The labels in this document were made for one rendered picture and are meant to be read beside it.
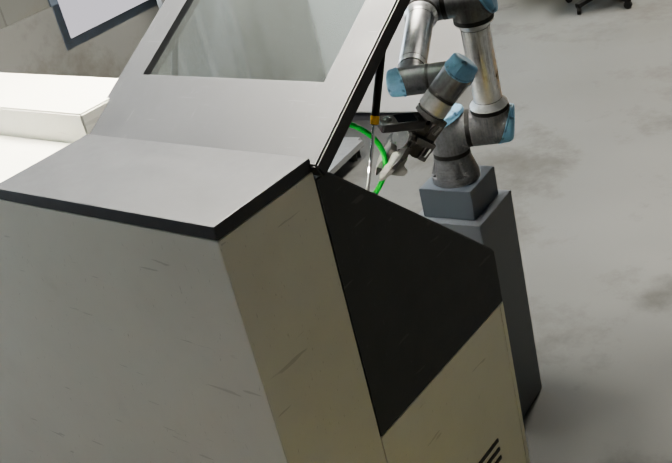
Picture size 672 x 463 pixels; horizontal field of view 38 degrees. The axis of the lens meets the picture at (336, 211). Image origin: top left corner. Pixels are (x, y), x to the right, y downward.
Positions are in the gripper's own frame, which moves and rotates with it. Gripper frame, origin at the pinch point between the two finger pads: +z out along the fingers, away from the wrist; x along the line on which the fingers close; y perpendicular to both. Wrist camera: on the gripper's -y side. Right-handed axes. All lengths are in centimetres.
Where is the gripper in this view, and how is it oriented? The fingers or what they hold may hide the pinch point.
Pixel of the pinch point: (378, 172)
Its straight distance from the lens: 243.9
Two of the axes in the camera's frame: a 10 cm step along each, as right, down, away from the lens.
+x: -3.1, -5.7, 7.7
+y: 7.9, 3.0, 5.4
